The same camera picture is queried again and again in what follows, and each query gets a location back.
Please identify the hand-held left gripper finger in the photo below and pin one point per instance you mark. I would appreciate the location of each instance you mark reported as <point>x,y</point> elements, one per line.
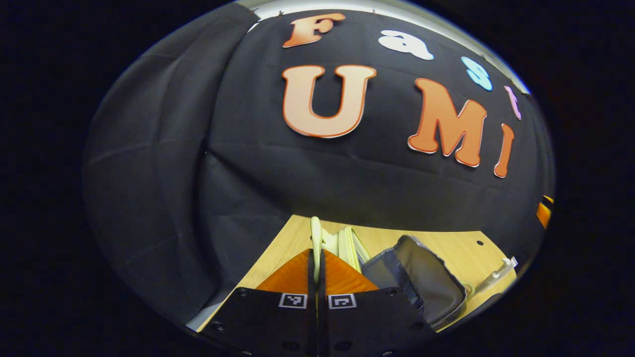
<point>322,277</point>
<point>311,277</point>

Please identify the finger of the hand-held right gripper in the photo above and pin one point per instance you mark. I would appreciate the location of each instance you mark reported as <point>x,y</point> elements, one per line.
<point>544,213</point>

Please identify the white pump bottle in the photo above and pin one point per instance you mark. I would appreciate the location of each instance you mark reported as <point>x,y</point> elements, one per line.
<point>498,273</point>

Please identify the black backdrop cloth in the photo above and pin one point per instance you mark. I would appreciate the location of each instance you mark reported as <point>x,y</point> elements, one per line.
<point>297,178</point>

